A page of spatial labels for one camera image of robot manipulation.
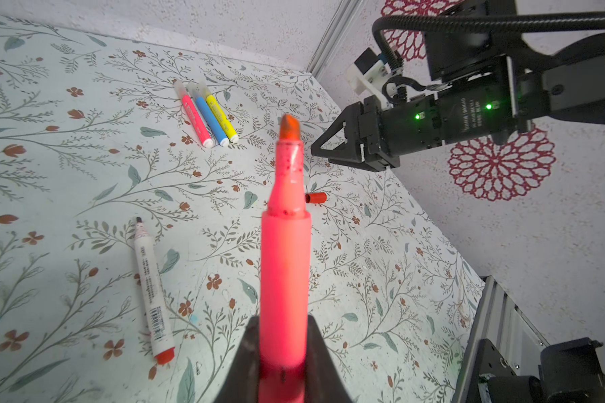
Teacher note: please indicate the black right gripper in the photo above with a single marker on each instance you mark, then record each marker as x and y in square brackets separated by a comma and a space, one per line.
[467, 50]

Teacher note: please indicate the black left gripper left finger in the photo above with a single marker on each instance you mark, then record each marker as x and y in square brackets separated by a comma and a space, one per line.
[242, 380]

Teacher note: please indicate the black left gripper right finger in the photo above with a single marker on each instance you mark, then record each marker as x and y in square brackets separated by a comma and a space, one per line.
[322, 381]

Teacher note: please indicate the red pen cap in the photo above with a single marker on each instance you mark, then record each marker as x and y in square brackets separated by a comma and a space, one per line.
[316, 198]

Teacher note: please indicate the white red marker pen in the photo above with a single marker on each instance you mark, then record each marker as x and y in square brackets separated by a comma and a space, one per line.
[157, 315]

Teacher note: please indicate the yellow highlighter pen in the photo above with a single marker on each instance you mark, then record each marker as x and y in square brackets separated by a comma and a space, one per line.
[219, 114]

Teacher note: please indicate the pink highlighter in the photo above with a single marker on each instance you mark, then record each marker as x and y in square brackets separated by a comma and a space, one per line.
[284, 277]

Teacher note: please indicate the pink highlighter pen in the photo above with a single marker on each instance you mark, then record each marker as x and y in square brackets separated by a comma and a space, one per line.
[193, 115]

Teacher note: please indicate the blue highlighter pen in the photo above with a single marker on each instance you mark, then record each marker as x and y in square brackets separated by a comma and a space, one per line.
[215, 128]

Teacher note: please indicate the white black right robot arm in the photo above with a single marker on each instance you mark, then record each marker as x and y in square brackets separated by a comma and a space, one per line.
[558, 71]

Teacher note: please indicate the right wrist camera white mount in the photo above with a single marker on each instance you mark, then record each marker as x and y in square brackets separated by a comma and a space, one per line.
[367, 76]

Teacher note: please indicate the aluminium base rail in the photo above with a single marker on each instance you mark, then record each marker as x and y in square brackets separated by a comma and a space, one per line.
[502, 341]

